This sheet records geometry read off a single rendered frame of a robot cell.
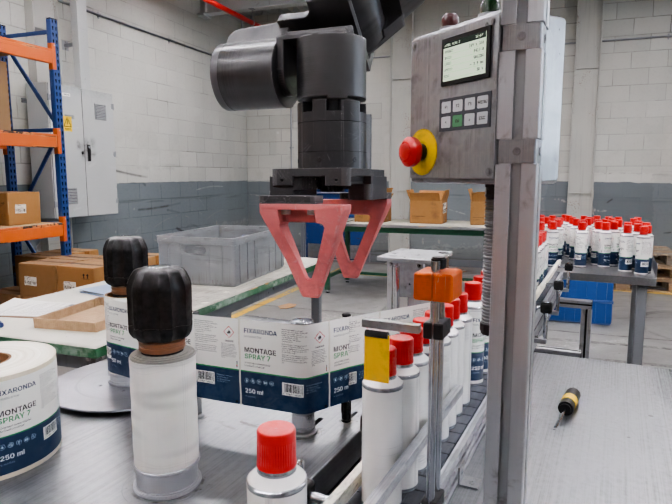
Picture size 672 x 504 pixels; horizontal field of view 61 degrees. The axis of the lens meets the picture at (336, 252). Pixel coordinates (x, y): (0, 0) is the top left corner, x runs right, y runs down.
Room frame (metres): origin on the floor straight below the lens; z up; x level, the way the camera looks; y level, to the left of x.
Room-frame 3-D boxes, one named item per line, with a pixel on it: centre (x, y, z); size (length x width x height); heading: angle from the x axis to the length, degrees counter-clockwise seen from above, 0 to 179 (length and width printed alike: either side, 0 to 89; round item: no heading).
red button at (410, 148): (0.75, -0.10, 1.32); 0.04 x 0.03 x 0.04; 29
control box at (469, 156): (0.74, -0.18, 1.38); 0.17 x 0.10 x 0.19; 29
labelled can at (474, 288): (1.11, -0.27, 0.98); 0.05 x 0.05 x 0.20
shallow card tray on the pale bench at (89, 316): (1.95, 0.83, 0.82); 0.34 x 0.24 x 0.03; 165
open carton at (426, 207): (6.19, -0.99, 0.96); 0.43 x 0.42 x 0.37; 67
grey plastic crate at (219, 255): (2.83, 0.55, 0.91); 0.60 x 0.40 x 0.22; 163
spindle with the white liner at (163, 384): (0.73, 0.23, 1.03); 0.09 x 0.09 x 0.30
